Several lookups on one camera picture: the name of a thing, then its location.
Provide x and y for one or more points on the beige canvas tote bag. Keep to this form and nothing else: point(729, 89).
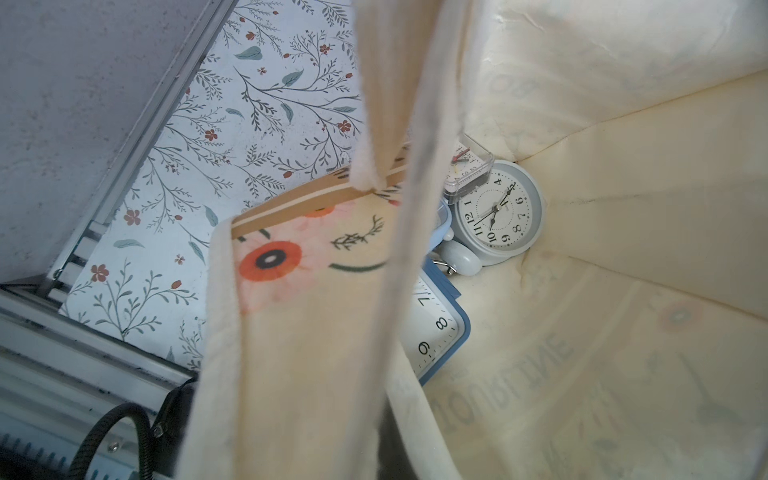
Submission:
point(630, 341)

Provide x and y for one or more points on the large blue square alarm clock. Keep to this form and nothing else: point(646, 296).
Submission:
point(436, 325)

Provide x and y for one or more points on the clear small travel clock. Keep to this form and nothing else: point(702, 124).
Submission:
point(470, 167)

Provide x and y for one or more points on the white twin bell alarm clock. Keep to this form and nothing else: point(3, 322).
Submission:
point(500, 219)

